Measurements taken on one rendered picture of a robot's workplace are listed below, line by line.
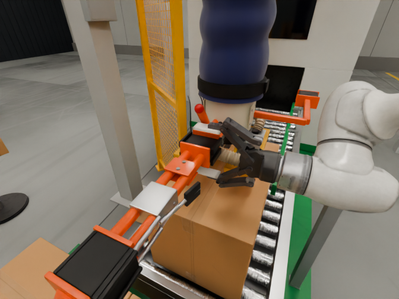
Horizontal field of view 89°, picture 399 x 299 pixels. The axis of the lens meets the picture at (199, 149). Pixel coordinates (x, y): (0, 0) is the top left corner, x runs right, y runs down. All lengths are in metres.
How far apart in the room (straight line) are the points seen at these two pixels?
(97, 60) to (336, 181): 1.39
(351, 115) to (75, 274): 0.53
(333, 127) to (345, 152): 0.06
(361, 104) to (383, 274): 1.68
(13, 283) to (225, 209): 0.96
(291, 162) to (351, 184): 0.11
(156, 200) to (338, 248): 1.78
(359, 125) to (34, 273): 1.29
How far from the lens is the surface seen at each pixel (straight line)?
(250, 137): 0.47
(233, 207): 0.72
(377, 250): 2.19
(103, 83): 1.54
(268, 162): 0.47
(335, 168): 0.48
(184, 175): 0.44
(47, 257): 1.29
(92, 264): 0.34
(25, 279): 1.27
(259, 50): 0.64
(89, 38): 1.52
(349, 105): 0.53
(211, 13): 0.63
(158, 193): 0.40
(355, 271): 1.98
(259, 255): 1.11
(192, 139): 0.56
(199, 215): 0.69
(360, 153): 0.51
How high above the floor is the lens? 1.48
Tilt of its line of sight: 33 degrees down
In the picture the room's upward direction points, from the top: straight up
